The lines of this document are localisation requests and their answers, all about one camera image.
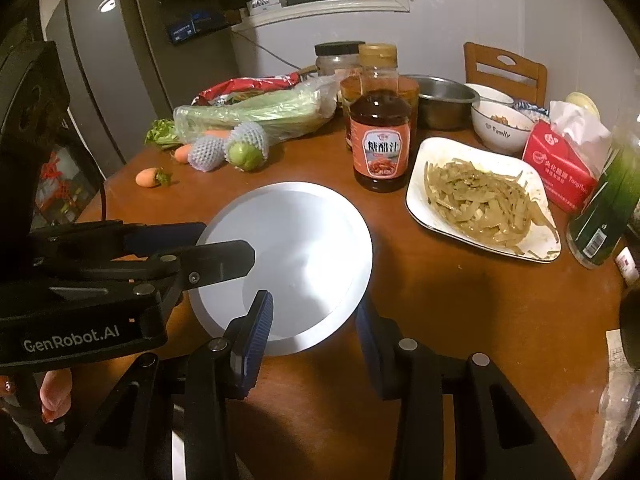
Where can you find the plain white bowl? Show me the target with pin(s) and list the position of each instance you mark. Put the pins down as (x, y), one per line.
(487, 92)

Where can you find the celery in plastic bag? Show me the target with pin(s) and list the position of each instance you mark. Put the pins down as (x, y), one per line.
(270, 110)

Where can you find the wooden chair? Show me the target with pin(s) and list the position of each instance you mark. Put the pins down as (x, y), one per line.
(505, 72)

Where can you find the white round plate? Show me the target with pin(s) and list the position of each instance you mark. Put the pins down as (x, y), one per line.
(300, 260)

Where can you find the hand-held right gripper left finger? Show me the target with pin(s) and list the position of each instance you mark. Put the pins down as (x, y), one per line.
(257, 342)

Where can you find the red snack bag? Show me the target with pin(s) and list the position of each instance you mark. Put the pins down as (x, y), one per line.
(240, 89)

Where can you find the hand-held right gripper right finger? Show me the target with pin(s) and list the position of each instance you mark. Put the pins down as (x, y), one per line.
(371, 347)

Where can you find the grey refrigerator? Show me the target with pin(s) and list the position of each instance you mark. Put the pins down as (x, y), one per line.
(115, 70)

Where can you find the brown sauce bottle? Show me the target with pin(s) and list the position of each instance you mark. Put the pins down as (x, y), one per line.
(380, 150)

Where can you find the blue patterned bowl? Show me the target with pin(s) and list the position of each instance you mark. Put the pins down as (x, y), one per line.
(532, 109)

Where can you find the white box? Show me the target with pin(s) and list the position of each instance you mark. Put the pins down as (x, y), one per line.
(265, 4)

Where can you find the white dish of pickled vegetables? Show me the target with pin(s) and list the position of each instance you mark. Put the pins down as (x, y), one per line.
(480, 200)

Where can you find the green fruit in foam net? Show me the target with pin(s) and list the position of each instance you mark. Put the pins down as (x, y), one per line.
(245, 152)
(206, 152)

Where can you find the green bottle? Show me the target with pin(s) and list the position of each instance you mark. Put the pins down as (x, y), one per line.
(600, 210)

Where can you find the person's left hand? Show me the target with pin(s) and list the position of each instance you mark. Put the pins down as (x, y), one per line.
(54, 392)

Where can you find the round metal pan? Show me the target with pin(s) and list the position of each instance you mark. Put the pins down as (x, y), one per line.
(445, 105)

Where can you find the leafy celery bunch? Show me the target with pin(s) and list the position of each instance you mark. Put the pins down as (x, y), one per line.
(161, 135)

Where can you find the white bowl with black print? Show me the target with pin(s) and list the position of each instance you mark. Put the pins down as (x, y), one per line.
(500, 132)

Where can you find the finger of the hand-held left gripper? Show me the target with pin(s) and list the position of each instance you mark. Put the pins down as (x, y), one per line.
(220, 260)
(165, 235)

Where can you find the large carrot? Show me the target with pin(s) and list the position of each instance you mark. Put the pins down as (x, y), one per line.
(146, 178)

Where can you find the clear plastic bottle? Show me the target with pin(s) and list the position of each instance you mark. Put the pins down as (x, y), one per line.
(622, 410)

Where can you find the pale yellow round object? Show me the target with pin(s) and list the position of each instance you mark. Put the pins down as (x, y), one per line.
(584, 104)

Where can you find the glass jar with dark lid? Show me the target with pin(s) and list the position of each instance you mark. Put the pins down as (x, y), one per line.
(335, 62)

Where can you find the red sauce jar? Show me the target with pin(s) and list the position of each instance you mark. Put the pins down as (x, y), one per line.
(414, 107)

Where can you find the red tissue pack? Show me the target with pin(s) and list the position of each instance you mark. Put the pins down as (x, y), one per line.
(560, 165)

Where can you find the blue box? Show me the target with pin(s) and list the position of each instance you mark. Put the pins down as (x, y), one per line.
(192, 25)

